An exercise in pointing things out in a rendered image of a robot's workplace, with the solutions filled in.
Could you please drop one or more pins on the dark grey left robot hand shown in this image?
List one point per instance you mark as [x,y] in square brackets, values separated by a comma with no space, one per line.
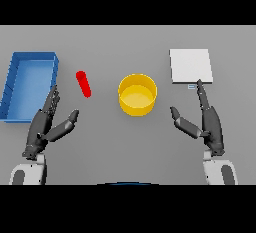
[40,127]

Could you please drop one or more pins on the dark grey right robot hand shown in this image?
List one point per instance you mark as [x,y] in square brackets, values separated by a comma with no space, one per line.
[212,123]

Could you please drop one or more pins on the thin dark arc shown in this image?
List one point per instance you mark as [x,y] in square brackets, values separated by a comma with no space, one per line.
[128,183]

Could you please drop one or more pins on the yellow bowl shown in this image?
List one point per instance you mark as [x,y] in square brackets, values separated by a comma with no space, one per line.
[137,95]

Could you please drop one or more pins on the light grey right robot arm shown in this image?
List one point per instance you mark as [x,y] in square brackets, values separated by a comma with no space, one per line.
[220,172]

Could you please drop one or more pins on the pale square measuring scale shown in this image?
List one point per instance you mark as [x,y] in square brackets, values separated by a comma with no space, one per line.
[190,65]

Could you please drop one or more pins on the red beaker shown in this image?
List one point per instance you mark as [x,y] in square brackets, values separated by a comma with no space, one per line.
[83,83]

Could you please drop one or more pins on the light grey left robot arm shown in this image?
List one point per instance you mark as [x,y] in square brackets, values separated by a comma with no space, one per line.
[29,173]

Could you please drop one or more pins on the blue tray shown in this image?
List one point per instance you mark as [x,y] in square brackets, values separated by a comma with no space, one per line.
[30,85]

